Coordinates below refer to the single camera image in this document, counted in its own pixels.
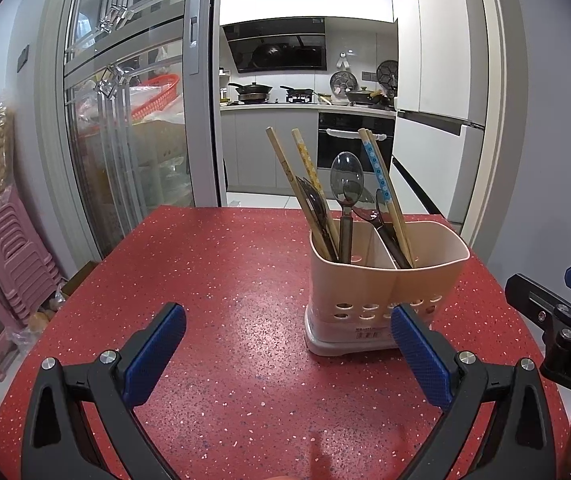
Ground blue patterned wooden chopstick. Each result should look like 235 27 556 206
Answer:
358 128 407 262

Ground white refrigerator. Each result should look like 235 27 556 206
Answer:
390 0 489 227

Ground red plastic basket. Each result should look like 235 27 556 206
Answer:
130 74 183 122

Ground cardboard box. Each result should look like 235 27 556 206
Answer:
58 260 99 307

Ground black frying pan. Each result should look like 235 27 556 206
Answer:
280 85 315 101

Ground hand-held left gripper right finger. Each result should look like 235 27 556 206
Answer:
390 302 559 480

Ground black built-in oven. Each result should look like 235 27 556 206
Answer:
317 112 396 171

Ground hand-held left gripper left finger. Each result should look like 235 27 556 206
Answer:
20 302 187 480

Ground grey kitchen cabinets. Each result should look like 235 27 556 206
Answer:
220 107 319 194

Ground plain wooden chopstick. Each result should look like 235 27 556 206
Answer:
291 128 341 249
266 127 340 263
365 130 417 267

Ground stack of pink stools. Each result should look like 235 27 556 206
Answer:
0 195 64 322

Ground black wok with handle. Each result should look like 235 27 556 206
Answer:
228 81 274 102

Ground round metal rack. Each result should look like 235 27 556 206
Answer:
329 71 351 96
376 60 399 89

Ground beige plastic cutlery holder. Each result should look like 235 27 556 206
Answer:
304 220 470 357

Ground glass sliding door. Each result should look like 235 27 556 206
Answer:
40 0 227 261

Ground black range hood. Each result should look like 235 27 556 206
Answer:
222 17 327 74

